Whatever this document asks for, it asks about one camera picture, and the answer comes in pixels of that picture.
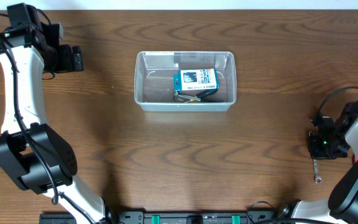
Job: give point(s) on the black yellow screwdriver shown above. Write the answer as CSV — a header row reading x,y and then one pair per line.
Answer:
x,y
190,99

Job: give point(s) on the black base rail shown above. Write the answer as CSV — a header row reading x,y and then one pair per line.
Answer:
x,y
141,217

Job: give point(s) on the blue white cardboard box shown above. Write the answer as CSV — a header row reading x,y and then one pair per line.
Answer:
x,y
198,79

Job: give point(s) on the small steel hammer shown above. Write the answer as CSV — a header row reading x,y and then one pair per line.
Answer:
x,y
203,94

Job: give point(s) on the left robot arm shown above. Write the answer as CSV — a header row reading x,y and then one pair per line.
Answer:
x,y
32,154

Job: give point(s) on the clear plastic storage box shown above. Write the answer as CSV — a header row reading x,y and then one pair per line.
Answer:
x,y
153,79

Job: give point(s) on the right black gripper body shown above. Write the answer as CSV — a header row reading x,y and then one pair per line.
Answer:
x,y
316,147

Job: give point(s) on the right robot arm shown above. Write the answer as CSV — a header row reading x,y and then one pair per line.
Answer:
x,y
334,139

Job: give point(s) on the silver combination wrench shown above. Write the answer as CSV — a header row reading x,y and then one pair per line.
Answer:
x,y
312,148

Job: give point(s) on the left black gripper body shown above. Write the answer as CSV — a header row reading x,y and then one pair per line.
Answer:
x,y
74,58

